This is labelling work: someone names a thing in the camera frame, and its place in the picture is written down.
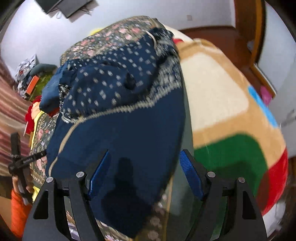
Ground colourful tan fleece blanket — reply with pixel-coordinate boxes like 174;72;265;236
177;39;288;214

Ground green floral bedspread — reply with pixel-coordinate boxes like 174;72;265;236
28;15;183;241

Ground left hand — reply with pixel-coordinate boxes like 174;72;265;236
11;171;35;198

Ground red pillow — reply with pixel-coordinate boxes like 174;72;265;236
173;38;184;45

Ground red plush parrot toy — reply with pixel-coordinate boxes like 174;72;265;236
25;96;44;135

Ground pile of clothes and bags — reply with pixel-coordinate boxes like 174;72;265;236
15;54;57;101

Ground brown wooden door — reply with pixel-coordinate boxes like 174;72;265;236
234;0;276;97

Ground orange box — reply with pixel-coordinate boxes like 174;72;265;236
25;75;40;96

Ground orange sleeve left forearm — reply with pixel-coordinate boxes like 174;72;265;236
11;190;32;240

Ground striped pink curtain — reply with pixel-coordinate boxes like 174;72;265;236
0;61;30;176

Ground yellow plush toy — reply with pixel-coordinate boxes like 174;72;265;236
88;28;102;36

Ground navy patterned hooded jacket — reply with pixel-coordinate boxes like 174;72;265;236
46;28;185;238

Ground blue denim jeans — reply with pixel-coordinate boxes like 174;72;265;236
39;64;67;113

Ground wall mounted black television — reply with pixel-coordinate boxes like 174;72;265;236
35;0;99;19

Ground pink slipper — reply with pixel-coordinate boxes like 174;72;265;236
260;86;273;106

